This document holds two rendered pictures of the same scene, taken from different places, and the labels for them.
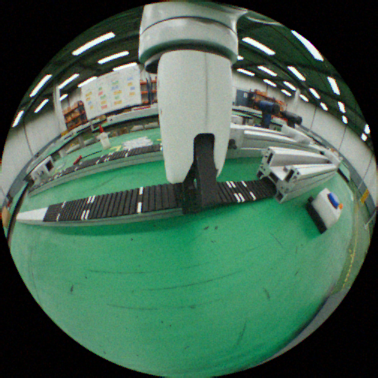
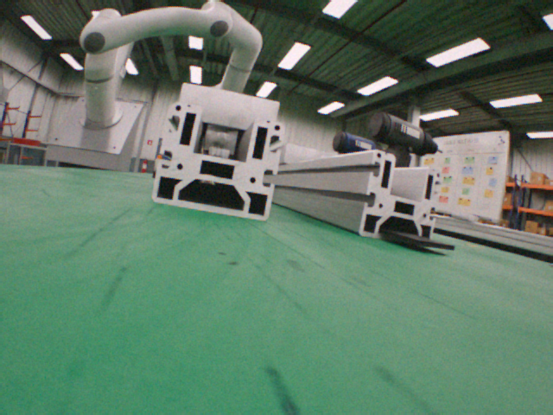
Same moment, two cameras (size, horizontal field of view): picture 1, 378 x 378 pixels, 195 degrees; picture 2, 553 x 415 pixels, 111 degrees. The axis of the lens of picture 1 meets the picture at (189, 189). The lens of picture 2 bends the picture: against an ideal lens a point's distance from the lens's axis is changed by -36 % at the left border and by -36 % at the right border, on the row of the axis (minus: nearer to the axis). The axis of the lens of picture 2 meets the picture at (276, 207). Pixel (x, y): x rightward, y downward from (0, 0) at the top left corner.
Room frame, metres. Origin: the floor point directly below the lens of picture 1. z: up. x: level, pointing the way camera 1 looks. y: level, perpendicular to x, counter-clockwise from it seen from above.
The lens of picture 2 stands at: (0.37, -1.21, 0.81)
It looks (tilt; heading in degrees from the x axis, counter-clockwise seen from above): 3 degrees down; 88
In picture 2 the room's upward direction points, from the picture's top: 11 degrees clockwise
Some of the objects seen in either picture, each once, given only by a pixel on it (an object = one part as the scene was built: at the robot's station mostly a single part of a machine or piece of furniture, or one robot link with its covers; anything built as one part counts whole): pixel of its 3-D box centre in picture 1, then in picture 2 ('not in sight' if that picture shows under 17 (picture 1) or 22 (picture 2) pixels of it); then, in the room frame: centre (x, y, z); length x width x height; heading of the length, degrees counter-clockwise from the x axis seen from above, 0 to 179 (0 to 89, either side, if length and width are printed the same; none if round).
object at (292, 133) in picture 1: (296, 137); (297, 166); (0.43, -0.54, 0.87); 0.16 x 0.11 x 0.07; 102
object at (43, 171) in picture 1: (45, 169); not in sight; (0.27, 0.84, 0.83); 0.11 x 0.10 x 0.10; 16
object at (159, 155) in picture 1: (58, 178); not in sight; (0.20, 0.52, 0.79); 0.96 x 0.04 x 0.03; 102
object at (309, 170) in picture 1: (320, 168); (210, 171); (0.24, -0.58, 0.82); 0.80 x 0.10 x 0.09; 102
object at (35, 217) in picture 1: (37, 217); not in sight; (0.01, 0.48, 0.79); 0.96 x 0.04 x 0.03; 102
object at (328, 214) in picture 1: (323, 206); (170, 170); (0.06, -0.33, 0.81); 0.10 x 0.08 x 0.06; 12
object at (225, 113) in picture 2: (332, 160); (221, 131); (0.29, -0.82, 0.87); 0.16 x 0.11 x 0.07; 102
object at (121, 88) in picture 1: (112, 109); (454, 213); (2.61, 1.82, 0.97); 1.50 x 0.50 x 1.95; 103
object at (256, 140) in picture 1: (292, 145); (294, 188); (0.43, -0.54, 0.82); 0.80 x 0.10 x 0.09; 102
